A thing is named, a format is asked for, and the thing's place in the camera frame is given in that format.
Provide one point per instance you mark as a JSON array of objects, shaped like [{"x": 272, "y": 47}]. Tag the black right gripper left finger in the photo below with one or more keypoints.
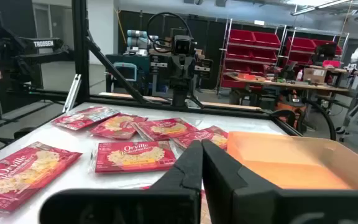
[{"x": 166, "y": 205}]

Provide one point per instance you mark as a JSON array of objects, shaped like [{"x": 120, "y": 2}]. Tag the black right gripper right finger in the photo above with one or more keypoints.
[{"x": 244, "y": 202}]

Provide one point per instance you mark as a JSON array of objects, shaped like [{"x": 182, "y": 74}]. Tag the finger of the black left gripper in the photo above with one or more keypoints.
[
  {"x": 158, "y": 68},
  {"x": 204, "y": 67}
]

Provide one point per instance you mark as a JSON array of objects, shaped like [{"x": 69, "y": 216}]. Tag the red Orville popcorn bag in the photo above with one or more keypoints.
[
  {"x": 20, "y": 177},
  {"x": 166, "y": 128},
  {"x": 205, "y": 211},
  {"x": 210, "y": 135},
  {"x": 134, "y": 155},
  {"x": 82, "y": 117},
  {"x": 118, "y": 126}
]

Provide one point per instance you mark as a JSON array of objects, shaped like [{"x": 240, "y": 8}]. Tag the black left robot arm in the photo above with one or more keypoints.
[{"x": 180, "y": 97}]

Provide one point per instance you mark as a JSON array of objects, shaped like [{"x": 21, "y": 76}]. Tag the dark teal cabinet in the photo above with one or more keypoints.
[{"x": 141, "y": 62}]

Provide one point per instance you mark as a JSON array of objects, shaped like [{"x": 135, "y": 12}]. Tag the light blue teach pendant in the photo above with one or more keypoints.
[{"x": 126, "y": 72}]

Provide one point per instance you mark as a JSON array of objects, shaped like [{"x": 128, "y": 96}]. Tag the metal rack with red bins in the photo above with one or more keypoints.
[
  {"x": 244, "y": 37},
  {"x": 300, "y": 43}
]

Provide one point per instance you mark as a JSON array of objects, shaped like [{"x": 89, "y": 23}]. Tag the orange plastic basket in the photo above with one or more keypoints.
[{"x": 291, "y": 168}]

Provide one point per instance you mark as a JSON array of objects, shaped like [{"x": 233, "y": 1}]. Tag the wooden workbench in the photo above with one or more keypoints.
[{"x": 291, "y": 84}]

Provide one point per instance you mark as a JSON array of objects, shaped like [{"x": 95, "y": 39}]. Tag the silver metal bar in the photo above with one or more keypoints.
[{"x": 72, "y": 93}]

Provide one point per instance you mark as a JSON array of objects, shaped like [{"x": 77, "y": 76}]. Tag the orange shop vacuum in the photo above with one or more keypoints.
[{"x": 291, "y": 107}]

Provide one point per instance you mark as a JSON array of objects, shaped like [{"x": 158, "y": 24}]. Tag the white bottle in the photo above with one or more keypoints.
[{"x": 299, "y": 75}]

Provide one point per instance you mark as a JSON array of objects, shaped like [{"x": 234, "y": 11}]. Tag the brown cardboard box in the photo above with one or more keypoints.
[{"x": 315, "y": 74}]

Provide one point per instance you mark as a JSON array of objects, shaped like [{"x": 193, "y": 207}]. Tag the white ceiling light strip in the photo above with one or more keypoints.
[{"x": 319, "y": 6}]

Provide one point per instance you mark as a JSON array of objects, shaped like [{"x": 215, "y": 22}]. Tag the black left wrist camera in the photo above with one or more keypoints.
[{"x": 183, "y": 46}]

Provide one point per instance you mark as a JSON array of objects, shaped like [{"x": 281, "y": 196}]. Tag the black aluminium table frame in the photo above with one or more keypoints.
[{"x": 81, "y": 46}]

